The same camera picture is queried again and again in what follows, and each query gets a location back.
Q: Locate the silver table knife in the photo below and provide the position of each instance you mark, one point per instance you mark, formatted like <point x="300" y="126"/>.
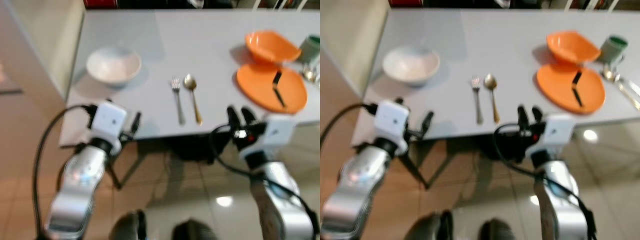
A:
<point x="631" y="85"/>

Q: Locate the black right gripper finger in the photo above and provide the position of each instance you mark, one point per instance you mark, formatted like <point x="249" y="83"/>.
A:
<point x="522" y="116"/>
<point x="248" y="116"/>
<point x="233" y="117"/>
<point x="537" y="115"/>

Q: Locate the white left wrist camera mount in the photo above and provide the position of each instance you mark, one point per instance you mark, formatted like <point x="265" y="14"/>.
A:
<point x="395" y="120"/>
<point x="108" y="121"/>

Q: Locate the orange plate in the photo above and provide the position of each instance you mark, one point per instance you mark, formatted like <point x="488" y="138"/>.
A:
<point x="260" y="89"/>
<point x="560" y="89"/>

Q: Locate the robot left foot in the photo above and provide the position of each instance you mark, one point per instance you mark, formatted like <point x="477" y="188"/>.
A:
<point x="430" y="227"/>
<point x="128" y="227"/>

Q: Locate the white ceramic bowl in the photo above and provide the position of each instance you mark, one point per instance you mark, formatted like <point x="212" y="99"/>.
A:
<point x="411" y="65"/>
<point x="114" y="66"/>

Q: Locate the orange bowl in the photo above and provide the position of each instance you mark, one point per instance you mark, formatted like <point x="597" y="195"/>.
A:
<point x="272" y="46"/>
<point x="572" y="46"/>

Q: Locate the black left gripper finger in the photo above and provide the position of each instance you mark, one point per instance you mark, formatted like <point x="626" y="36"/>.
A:
<point x="136" y="121"/>
<point x="428" y="121"/>

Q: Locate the silver fork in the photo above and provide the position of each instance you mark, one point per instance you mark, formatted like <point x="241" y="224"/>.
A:
<point x="477" y="98"/>
<point x="177" y="98"/>

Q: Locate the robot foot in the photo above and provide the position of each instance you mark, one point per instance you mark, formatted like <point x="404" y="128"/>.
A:
<point x="128" y="227"/>
<point x="499" y="230"/>
<point x="194" y="230"/>
<point x="430" y="227"/>

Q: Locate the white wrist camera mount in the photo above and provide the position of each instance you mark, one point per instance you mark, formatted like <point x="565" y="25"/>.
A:
<point x="108" y="121"/>
<point x="556" y="131"/>
<point x="278" y="131"/>
<point x="395" y="120"/>

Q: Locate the red object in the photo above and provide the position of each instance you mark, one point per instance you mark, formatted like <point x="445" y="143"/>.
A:
<point x="100" y="3"/>
<point x="406" y="2"/>

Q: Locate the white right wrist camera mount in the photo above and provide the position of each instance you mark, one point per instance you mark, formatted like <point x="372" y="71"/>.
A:
<point x="278" y="131"/>
<point x="556" y="131"/>

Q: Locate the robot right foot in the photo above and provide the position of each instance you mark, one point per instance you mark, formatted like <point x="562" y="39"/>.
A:
<point x="194" y="230"/>
<point x="499" y="230"/>

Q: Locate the black knife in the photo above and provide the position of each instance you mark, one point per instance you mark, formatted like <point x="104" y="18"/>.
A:
<point x="276" y="89"/>

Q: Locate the gold spoon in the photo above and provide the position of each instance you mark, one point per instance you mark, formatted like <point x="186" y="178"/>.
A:
<point x="193" y="101"/>
<point x="493" y="100"/>

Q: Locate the black table frame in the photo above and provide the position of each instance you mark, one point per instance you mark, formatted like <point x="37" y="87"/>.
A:
<point x="190" y="149"/>
<point x="470" y="150"/>

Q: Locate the silver spoon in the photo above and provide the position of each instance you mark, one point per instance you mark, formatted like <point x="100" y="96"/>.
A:
<point x="309" y="74"/>
<point x="609" y="74"/>

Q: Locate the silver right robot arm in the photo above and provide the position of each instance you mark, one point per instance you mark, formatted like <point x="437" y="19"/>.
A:
<point x="564" y="200"/>
<point x="280" y="200"/>

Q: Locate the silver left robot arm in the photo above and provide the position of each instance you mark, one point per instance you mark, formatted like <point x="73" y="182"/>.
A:
<point x="75" y="192"/>
<point x="356" y="192"/>

